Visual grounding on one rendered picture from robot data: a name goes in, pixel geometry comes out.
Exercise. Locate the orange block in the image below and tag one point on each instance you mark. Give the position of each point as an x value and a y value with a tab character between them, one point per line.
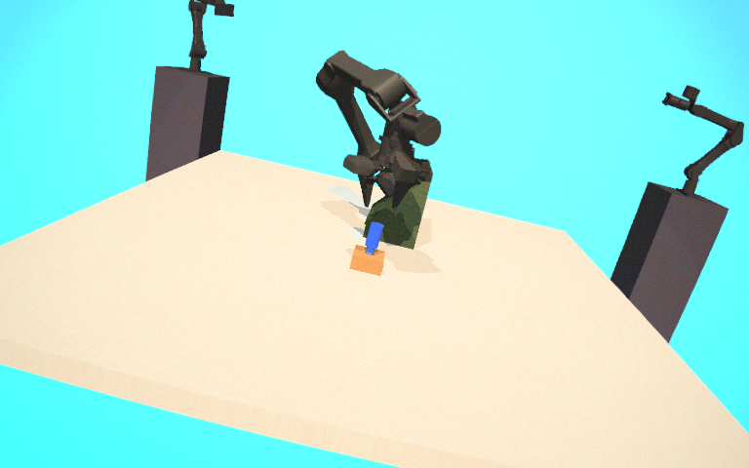
368	263

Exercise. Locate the blue marker cap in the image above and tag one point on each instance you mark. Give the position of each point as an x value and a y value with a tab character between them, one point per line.
374	235

